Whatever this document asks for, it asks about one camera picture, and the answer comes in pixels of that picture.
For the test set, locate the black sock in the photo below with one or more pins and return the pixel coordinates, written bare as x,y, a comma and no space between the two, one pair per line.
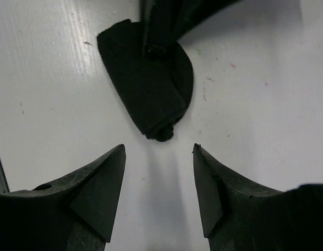
156,93

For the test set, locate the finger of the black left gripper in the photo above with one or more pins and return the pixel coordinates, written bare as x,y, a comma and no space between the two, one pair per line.
183,16
147,14

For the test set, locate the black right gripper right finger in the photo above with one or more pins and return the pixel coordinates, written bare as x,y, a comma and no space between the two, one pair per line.
240,214

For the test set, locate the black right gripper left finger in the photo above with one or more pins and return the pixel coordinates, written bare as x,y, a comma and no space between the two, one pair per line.
74,212

